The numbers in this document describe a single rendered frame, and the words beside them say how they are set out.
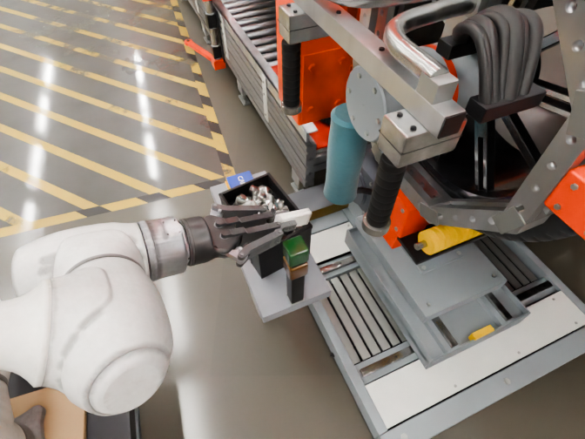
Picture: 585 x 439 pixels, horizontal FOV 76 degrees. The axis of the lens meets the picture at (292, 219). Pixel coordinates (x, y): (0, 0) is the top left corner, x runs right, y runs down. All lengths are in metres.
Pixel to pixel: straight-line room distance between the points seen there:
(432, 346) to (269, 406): 0.51
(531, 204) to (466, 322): 0.68
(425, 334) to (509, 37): 0.90
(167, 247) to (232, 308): 0.84
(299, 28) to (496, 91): 0.36
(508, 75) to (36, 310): 0.53
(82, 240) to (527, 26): 0.58
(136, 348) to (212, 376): 0.93
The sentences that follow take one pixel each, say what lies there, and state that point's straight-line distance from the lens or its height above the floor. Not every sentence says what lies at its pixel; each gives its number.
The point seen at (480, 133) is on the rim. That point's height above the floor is 0.75.
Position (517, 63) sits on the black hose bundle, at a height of 1.01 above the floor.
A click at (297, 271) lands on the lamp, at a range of 0.72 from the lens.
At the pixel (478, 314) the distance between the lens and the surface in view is 1.31.
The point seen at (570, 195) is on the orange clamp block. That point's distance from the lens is 0.62.
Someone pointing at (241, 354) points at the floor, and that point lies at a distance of 1.30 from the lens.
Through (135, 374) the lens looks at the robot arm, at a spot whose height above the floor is 0.88.
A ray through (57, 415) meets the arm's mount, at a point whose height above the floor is 0.31.
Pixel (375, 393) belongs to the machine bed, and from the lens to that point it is 1.20.
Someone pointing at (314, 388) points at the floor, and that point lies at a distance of 1.26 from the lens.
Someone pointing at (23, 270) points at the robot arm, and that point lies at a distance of 0.55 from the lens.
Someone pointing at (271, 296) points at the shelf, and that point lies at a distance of 0.87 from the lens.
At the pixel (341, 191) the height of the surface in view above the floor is 0.54.
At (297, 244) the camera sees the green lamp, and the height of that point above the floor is 0.66.
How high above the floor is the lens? 1.22
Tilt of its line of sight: 52 degrees down
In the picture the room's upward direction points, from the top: straight up
